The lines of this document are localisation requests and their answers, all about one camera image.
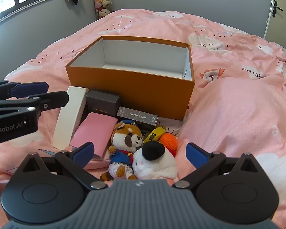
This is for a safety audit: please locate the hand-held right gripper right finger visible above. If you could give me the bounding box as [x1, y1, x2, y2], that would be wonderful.
[174, 142, 265, 189]

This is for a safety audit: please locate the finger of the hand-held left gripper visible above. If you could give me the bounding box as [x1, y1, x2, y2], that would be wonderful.
[0, 81, 49, 101]
[0, 91, 70, 119]

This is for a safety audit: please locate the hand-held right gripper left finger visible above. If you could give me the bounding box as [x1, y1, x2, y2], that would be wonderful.
[14, 141, 108, 190]

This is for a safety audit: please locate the pink fabric pouch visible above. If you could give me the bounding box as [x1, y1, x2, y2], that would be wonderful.
[69, 113, 118, 158]

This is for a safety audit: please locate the tall white box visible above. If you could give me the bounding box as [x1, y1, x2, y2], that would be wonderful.
[52, 86, 90, 149]

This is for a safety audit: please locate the raccoon plush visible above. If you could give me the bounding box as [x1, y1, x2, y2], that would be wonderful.
[100, 120, 143, 182]

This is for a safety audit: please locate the white plush with black spot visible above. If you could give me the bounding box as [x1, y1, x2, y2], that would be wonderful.
[133, 141, 178, 180]

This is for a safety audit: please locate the small dark square box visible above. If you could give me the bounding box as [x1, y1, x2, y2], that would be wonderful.
[86, 89, 121, 118]

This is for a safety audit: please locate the orange cardboard box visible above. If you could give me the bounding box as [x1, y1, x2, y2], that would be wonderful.
[65, 35, 195, 121]

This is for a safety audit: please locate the orange crochet ball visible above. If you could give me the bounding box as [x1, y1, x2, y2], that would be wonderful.
[161, 134, 179, 156]

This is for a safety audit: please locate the yellow plastic toy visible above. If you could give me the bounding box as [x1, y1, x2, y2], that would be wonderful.
[143, 126, 167, 144]

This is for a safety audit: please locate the dark flat card box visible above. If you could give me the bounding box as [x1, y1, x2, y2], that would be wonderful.
[117, 106, 159, 127]

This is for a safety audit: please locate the white door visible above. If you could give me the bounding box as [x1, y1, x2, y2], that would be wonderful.
[264, 0, 286, 61]

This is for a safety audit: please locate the black door handle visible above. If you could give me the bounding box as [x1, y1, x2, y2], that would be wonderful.
[272, 0, 284, 18]

